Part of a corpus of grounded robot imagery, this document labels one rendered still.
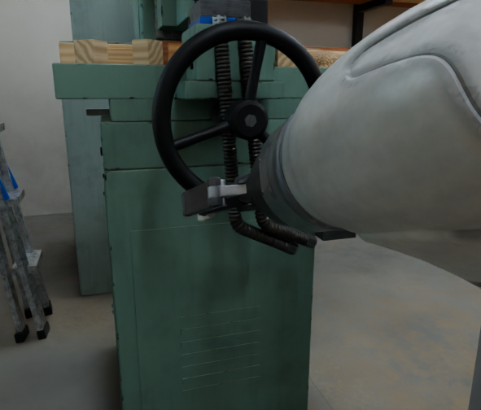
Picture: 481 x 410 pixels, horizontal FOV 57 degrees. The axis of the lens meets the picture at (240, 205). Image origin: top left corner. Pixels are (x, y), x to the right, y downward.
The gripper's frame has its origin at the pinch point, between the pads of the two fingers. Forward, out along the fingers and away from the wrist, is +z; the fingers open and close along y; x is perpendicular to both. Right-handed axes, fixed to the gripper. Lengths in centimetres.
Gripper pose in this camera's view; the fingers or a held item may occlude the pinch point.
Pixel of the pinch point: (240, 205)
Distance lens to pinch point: 53.9
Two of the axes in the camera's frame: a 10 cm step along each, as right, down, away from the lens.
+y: -9.6, 0.7, -2.7
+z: -2.6, 1.1, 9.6
